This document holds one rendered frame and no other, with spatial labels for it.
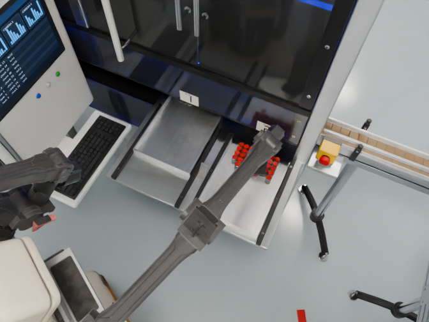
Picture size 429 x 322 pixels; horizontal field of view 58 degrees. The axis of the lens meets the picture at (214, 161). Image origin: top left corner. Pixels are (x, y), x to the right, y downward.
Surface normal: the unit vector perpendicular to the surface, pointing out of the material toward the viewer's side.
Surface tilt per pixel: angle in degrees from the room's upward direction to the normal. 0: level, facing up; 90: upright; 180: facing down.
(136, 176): 0
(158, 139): 0
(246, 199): 0
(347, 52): 90
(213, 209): 22
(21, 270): 42
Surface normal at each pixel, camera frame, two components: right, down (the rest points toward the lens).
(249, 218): 0.02, -0.48
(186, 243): 0.00, 0.00
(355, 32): -0.43, 0.79
